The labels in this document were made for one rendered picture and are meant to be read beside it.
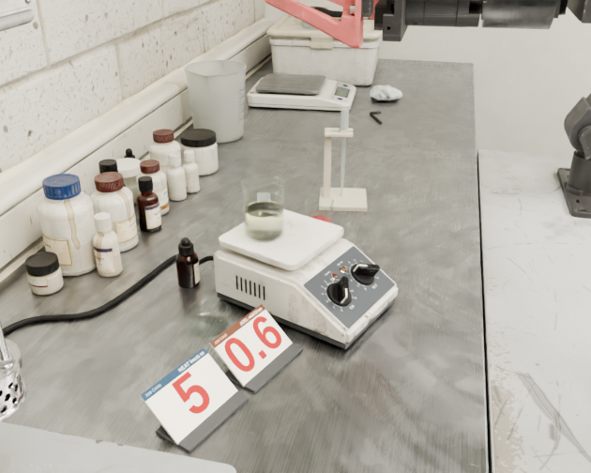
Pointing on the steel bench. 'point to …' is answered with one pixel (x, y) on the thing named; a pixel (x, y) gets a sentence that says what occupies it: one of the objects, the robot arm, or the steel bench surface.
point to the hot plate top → (298, 251)
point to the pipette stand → (356, 201)
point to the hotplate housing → (291, 293)
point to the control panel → (363, 301)
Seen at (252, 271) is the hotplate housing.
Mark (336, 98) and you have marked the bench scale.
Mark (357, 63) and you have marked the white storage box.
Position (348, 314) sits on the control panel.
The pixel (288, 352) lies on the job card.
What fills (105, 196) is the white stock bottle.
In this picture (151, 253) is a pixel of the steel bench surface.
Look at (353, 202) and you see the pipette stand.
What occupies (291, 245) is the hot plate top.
